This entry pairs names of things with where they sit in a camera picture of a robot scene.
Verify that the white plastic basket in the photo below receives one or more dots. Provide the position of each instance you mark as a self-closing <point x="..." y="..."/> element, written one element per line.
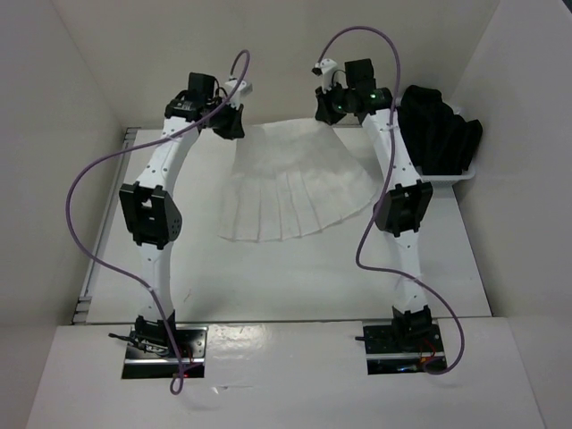
<point x="447" y="179"/>

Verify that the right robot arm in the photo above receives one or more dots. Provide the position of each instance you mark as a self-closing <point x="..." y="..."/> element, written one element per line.
<point x="352" y="89"/>

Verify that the black skirt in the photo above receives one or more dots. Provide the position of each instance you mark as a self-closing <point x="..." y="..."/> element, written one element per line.
<point x="408" y="112"/>

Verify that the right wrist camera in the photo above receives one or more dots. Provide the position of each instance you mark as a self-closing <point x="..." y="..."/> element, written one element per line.
<point x="327" y="70"/>

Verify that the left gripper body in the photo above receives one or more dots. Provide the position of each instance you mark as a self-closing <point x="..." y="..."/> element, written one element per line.
<point x="223" y="121"/>

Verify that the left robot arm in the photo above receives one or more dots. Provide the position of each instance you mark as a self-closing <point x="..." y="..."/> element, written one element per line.
<point x="150" y="213"/>

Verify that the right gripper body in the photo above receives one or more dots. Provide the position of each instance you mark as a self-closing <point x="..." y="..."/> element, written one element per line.
<point x="340" y="97"/>

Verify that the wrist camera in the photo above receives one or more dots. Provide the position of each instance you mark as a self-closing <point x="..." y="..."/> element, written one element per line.
<point x="327" y="70"/>
<point x="237" y="91"/>

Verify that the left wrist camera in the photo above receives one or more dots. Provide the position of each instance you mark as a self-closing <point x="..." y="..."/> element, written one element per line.
<point x="237" y="91"/>

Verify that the white pleated skirt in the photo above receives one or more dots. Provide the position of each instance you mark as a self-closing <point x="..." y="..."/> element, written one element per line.
<point x="291" y="179"/>

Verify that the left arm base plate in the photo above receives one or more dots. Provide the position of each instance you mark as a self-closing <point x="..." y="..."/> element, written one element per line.
<point x="145" y="360"/>

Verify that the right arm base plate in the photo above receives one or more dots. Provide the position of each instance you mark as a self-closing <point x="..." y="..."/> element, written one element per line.
<point x="387" y="353"/>

